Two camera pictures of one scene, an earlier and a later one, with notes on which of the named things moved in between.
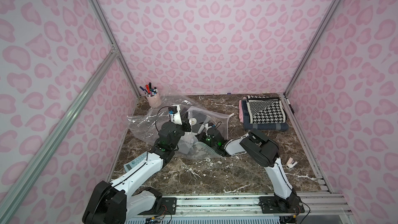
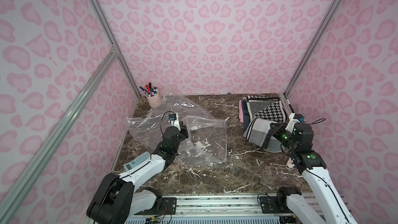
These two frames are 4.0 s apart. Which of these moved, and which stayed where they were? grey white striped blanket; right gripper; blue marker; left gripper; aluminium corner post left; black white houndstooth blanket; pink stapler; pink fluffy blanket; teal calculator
Moved: grey white striped blanket; left gripper; right gripper
Stayed: pink fluffy blanket; pink stapler; black white houndstooth blanket; teal calculator; aluminium corner post left; blue marker
